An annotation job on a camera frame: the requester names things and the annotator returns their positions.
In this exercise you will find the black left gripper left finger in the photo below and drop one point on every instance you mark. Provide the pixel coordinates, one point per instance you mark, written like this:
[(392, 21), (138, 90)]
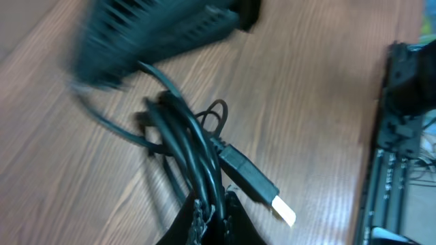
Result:
[(190, 227)]

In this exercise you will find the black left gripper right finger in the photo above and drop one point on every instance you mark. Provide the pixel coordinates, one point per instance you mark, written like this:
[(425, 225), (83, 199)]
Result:
[(238, 228)]

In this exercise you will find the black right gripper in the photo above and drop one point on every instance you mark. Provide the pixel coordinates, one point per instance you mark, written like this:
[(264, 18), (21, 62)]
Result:
[(118, 34)]

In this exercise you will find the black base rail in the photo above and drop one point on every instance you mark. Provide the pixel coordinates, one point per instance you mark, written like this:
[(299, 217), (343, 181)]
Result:
[(407, 94)]

